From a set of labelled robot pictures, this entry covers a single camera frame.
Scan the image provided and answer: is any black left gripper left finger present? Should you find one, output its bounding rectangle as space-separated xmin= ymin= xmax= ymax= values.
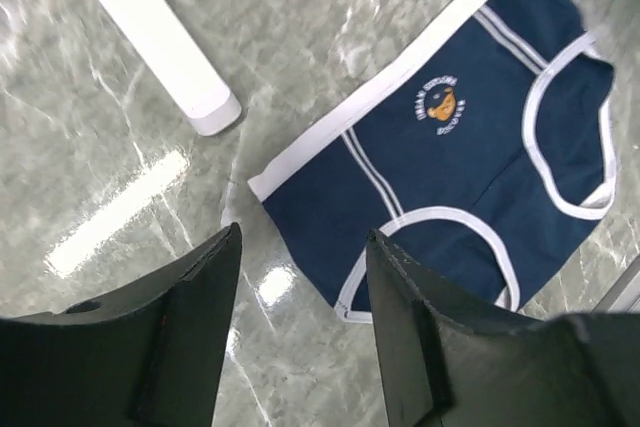
xmin=1 ymin=224 xmax=242 ymax=426

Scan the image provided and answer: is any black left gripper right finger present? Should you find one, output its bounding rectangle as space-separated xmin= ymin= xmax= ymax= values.
xmin=366 ymin=230 xmax=639 ymax=426

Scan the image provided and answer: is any white drying rack stand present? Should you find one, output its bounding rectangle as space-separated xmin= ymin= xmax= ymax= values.
xmin=98 ymin=0 xmax=242 ymax=136

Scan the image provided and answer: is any navy blue underwear white trim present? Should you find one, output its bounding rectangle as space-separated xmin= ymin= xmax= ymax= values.
xmin=250 ymin=0 xmax=617 ymax=323

